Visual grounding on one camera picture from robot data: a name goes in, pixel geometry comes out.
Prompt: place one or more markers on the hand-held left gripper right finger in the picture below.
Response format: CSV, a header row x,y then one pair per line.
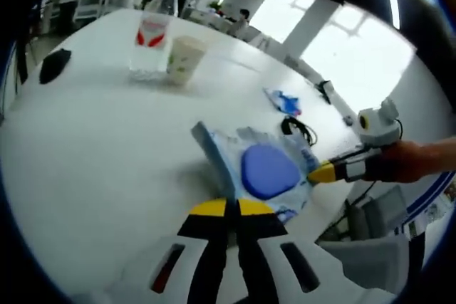
x,y
260,247

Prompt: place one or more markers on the black desk stand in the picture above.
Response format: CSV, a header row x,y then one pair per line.
x,y
326,90

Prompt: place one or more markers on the small grey tabletop object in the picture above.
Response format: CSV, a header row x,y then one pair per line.
x,y
348,120

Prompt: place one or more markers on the white paper cup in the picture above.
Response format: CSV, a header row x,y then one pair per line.
x,y
185,62

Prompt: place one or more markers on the white office chair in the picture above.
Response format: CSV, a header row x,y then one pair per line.
x,y
90,3

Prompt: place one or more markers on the black computer mouse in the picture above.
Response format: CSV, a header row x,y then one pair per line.
x,y
53,67

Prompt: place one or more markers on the large window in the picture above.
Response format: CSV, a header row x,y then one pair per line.
x,y
281,15
360,58

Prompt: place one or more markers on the light blue plastic packet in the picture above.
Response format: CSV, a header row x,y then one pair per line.
x,y
263,172

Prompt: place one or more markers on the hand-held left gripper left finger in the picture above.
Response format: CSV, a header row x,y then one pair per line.
x,y
210,247

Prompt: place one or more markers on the person's right hand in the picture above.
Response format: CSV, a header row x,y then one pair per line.
x,y
402,161

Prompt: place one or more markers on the clear plastic bottle red label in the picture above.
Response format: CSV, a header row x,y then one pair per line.
x,y
153,33

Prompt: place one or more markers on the green potted plant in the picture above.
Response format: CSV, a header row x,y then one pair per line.
x,y
214,5

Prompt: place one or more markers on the blue packet with pink print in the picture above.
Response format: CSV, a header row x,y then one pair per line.
x,y
285,101

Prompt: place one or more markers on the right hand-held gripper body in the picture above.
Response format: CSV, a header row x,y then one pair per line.
x,y
379,126

